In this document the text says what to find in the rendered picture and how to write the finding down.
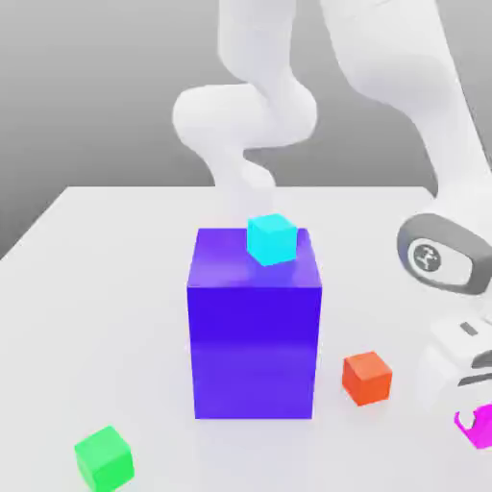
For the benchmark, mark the large purple box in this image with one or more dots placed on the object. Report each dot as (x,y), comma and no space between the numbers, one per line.
(253,346)

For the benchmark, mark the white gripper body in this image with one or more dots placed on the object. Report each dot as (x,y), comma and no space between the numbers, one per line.
(446,376)

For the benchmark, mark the small cyan cube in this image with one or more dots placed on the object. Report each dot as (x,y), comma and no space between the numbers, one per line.
(271,240)

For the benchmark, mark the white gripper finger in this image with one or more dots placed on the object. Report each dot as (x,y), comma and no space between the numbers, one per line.
(467,419)

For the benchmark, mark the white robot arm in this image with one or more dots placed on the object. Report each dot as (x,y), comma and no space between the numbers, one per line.
(246,115)

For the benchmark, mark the small orange cube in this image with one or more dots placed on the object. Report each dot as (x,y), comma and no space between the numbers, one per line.
(367,378)

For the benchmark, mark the small green cube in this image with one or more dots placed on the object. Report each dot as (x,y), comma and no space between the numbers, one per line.
(103,459)

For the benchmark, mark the small magenta cube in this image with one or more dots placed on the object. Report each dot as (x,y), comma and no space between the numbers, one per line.
(482,432)

